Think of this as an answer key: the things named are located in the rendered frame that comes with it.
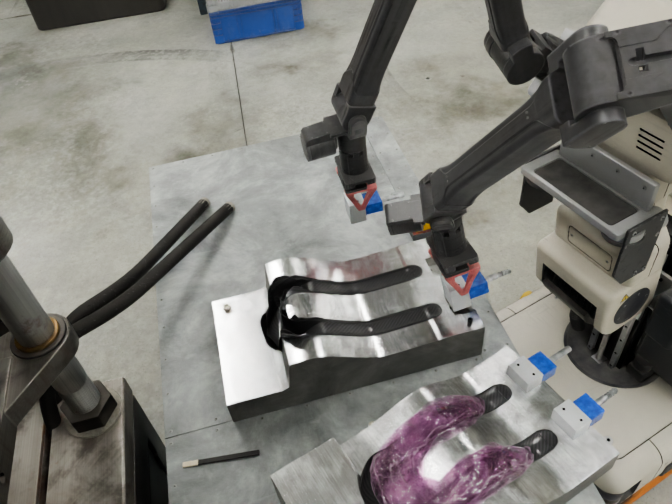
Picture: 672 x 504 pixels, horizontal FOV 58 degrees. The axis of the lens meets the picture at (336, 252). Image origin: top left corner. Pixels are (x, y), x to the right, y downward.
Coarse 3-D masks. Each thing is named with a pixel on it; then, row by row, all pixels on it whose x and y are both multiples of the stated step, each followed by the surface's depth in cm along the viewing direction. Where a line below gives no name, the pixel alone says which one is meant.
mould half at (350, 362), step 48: (384, 288) 124; (432, 288) 122; (240, 336) 122; (336, 336) 113; (384, 336) 116; (432, 336) 115; (480, 336) 116; (240, 384) 114; (288, 384) 112; (336, 384) 115
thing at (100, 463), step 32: (128, 384) 129; (32, 416) 122; (128, 416) 123; (32, 448) 117; (64, 448) 116; (96, 448) 116; (128, 448) 118; (32, 480) 112; (64, 480) 112; (96, 480) 111; (128, 480) 113
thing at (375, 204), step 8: (344, 192) 135; (376, 192) 135; (400, 192) 136; (344, 200) 136; (360, 200) 132; (376, 200) 134; (384, 200) 135; (352, 208) 132; (368, 208) 134; (376, 208) 134; (352, 216) 134; (360, 216) 134
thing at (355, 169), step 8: (360, 152) 123; (336, 160) 129; (344, 160) 123; (352, 160) 123; (360, 160) 123; (344, 168) 125; (352, 168) 124; (360, 168) 124; (368, 168) 126; (344, 176) 126; (352, 176) 125; (360, 176) 125; (368, 176) 125; (352, 184) 124; (368, 184) 125
